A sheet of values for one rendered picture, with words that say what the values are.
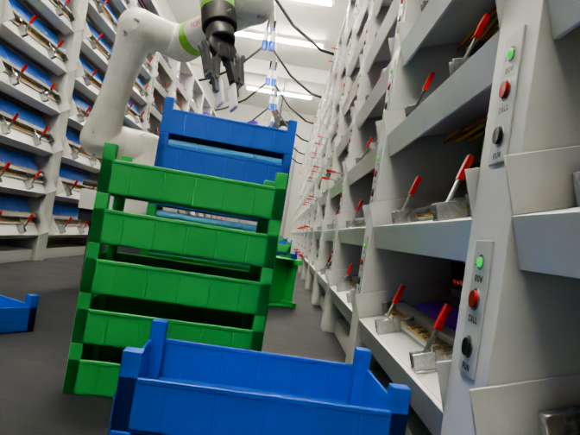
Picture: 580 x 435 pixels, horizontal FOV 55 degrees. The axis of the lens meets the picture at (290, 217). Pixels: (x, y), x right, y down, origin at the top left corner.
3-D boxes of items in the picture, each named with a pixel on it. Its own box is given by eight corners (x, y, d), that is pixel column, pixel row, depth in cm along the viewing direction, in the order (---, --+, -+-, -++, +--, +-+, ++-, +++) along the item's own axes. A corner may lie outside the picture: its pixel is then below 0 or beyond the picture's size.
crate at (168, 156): (154, 167, 121) (159, 131, 122) (160, 174, 141) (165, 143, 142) (286, 190, 126) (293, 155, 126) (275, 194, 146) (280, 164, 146)
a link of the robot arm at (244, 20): (182, 45, 177) (186, 11, 178) (213, 56, 184) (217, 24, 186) (246, 10, 149) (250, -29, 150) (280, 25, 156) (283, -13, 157)
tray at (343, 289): (355, 331, 124) (346, 271, 125) (330, 299, 185) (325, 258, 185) (444, 319, 125) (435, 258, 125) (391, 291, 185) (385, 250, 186)
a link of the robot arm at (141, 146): (107, 179, 203) (116, 128, 204) (147, 186, 212) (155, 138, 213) (120, 178, 192) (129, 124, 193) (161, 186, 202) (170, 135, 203)
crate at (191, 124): (159, 131, 122) (165, 95, 122) (165, 143, 142) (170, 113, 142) (293, 155, 126) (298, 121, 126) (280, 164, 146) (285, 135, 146)
